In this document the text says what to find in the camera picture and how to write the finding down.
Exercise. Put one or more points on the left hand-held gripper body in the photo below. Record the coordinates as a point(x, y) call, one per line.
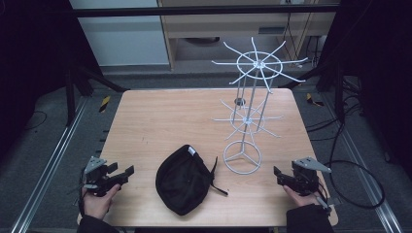
point(97, 178)

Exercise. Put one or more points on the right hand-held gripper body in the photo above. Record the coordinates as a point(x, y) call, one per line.
point(306, 176)

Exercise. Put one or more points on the person's right hand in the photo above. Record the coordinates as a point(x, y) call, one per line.
point(302, 200)

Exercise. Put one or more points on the person's left hand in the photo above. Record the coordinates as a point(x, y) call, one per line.
point(97, 205)

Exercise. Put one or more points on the black cap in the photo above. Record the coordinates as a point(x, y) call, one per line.
point(181, 181)

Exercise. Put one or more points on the black table grommet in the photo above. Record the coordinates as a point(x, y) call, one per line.
point(240, 102)

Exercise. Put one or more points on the black metal stand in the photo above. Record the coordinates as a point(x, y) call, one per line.
point(339, 93)
point(70, 97)

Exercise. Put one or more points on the white cabinet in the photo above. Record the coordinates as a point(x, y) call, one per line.
point(123, 39)

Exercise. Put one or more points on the light wooden desk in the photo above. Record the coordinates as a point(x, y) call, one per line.
point(226, 26)

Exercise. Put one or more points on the metal floor rail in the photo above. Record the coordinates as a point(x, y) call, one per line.
point(48, 165)
point(366, 181)

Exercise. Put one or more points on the black horizontal frame bar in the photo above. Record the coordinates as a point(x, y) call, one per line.
point(162, 11)

